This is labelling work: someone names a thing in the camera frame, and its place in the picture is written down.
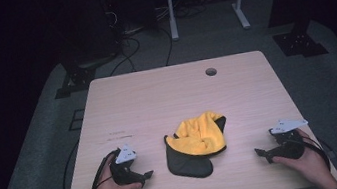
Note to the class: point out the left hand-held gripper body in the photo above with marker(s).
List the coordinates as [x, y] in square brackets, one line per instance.
[123, 173]

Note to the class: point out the black floor outlet frame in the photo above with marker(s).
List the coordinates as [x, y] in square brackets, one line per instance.
[77, 119]

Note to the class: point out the person's right hand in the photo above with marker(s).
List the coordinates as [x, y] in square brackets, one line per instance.
[308, 164]

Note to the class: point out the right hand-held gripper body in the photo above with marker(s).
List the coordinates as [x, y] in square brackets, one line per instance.
[291, 148]

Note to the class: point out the black stand base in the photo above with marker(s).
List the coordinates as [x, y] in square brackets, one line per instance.
[81, 77]
[300, 42]

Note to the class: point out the yellow and black cloth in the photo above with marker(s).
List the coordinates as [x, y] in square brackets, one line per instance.
[198, 137]

